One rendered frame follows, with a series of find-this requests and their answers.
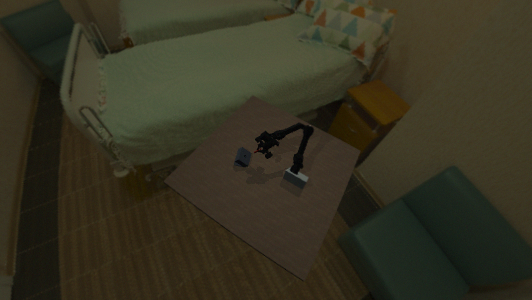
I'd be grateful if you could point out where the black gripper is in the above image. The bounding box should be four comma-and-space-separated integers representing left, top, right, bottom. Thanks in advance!
255, 136, 273, 159

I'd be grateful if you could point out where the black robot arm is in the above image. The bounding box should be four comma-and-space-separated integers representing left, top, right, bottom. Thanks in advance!
260, 122, 314, 175

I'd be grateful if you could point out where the dark grey panel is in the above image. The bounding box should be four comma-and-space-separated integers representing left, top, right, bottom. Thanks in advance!
234, 147, 252, 167

